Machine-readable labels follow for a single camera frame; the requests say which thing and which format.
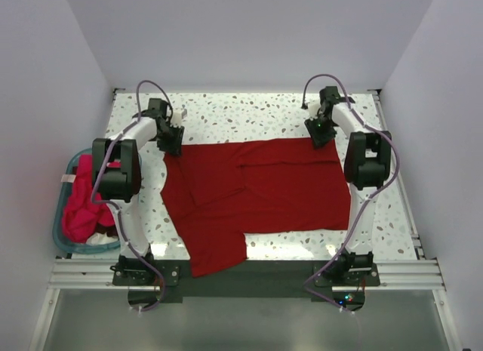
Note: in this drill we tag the pink t-shirt in basket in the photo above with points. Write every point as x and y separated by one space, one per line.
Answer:
81 217

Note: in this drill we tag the dark red t-shirt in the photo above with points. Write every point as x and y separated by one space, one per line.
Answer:
216 194

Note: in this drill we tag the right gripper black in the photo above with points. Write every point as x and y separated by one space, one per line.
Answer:
319 139

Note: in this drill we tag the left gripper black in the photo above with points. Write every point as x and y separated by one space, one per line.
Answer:
175 147

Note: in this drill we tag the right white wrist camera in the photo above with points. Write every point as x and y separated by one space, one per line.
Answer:
313 109

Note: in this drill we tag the teal plastic laundry basket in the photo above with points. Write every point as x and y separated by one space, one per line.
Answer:
60 240

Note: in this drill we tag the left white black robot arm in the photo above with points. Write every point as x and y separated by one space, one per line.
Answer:
116 170

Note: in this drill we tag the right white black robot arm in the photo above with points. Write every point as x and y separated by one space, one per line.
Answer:
366 169

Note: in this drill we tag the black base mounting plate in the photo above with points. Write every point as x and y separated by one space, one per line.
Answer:
171 281

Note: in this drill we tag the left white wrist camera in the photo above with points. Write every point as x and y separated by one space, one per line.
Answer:
178 116

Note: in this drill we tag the white cloth in basket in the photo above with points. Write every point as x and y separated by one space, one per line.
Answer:
98 239

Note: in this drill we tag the aluminium frame rail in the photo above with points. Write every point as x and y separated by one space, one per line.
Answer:
415 275

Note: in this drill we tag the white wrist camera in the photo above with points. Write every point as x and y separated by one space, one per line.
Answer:
178 116
313 109

